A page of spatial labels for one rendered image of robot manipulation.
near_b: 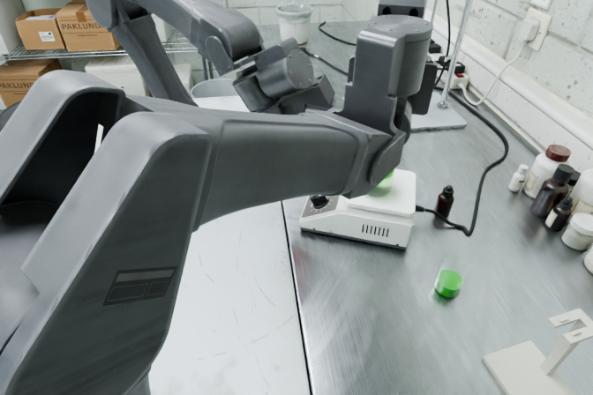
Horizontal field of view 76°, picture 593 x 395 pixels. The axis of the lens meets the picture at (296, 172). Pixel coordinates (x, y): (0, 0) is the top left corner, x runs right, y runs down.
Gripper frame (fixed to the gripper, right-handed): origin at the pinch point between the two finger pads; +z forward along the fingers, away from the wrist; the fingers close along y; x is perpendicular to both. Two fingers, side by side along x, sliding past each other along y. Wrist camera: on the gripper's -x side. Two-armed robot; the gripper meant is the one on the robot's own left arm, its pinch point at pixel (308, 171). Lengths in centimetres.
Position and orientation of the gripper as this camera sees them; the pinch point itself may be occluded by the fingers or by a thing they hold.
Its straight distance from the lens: 67.0
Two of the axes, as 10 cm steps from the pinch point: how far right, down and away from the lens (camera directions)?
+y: 2.8, -5.9, 7.6
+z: 4.9, 7.6, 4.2
